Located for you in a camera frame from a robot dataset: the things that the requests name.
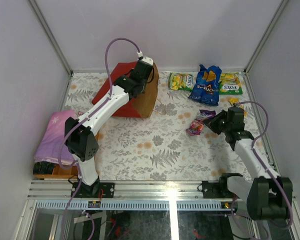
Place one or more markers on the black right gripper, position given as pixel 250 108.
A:
pixel 211 122

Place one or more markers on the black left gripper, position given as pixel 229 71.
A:
pixel 145 70

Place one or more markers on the purple Fox's berries candy bag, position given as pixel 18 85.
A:
pixel 197 124

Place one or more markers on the small yellow snack packet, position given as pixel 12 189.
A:
pixel 234 102

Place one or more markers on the red paper bag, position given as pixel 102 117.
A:
pixel 143 105

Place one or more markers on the blue Doritos chip bag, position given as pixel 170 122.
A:
pixel 206 87

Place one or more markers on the green Fox's spring tea candy bag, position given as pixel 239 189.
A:
pixel 229 84

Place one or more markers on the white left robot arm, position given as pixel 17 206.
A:
pixel 80 133

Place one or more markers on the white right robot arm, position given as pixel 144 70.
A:
pixel 268 196

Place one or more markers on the floral patterned table mat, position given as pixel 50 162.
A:
pixel 158 148

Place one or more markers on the pink purple folded cloth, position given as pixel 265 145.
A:
pixel 49 146

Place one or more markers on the wooden tray box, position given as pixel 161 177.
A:
pixel 48 170

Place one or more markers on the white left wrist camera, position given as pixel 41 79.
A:
pixel 147 60

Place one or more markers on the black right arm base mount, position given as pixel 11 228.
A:
pixel 217 189

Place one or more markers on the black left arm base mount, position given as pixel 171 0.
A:
pixel 98 190

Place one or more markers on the aluminium frame rail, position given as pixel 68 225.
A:
pixel 55 189

